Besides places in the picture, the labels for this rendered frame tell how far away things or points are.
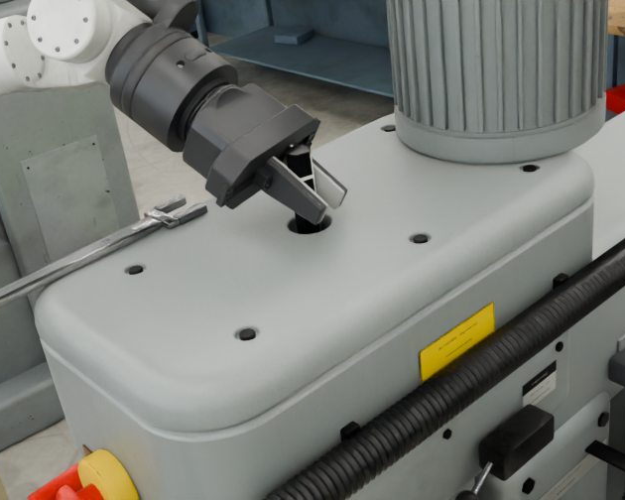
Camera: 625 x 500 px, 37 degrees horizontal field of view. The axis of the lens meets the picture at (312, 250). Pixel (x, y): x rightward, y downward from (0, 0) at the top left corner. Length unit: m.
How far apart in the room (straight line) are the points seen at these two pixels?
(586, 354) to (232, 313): 0.44
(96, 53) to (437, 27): 0.29
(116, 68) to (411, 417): 0.36
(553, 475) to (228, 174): 0.48
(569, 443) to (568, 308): 0.23
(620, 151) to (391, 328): 0.57
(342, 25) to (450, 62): 6.36
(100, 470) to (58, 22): 0.36
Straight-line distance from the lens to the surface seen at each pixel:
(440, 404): 0.70
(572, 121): 0.86
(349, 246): 0.73
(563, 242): 0.83
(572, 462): 1.03
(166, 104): 0.76
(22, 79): 0.87
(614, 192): 1.08
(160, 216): 0.81
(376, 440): 0.67
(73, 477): 0.85
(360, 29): 7.03
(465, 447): 0.84
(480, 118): 0.82
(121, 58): 0.78
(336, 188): 0.75
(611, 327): 1.01
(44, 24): 0.80
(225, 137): 0.73
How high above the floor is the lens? 2.24
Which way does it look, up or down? 29 degrees down
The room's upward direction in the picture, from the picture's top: 8 degrees counter-clockwise
